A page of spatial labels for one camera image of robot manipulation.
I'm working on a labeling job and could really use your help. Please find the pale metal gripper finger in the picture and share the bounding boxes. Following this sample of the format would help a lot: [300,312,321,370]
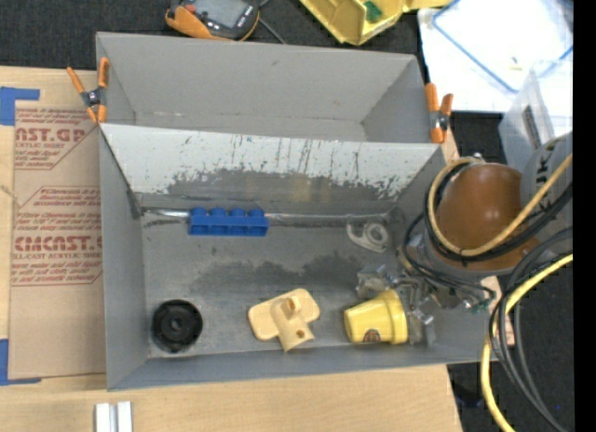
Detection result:
[408,307,438,346]
[356,265,392,300]

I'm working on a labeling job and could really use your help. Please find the blue studded toy block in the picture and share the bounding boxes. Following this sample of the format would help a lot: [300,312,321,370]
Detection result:
[187,207,271,238]

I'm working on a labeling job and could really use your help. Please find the clear plastic ring piece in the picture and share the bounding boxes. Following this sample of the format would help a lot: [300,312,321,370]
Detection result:
[345,221,390,254]

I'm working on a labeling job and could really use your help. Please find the brown cardboard board red print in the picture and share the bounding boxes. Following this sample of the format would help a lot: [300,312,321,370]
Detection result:
[0,65,109,385]

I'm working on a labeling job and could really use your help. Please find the grey metal bin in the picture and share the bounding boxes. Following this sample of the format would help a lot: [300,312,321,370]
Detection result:
[95,32,495,392]

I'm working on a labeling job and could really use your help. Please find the yellow plastic cup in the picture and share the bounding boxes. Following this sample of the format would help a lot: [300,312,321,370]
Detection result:
[343,289,410,346]

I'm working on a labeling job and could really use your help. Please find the cream plastic bracket piece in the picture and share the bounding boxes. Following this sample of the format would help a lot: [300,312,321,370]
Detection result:
[247,288,322,354]

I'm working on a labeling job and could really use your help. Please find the black round rubber part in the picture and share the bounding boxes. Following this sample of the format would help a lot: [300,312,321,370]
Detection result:
[151,299,205,354]

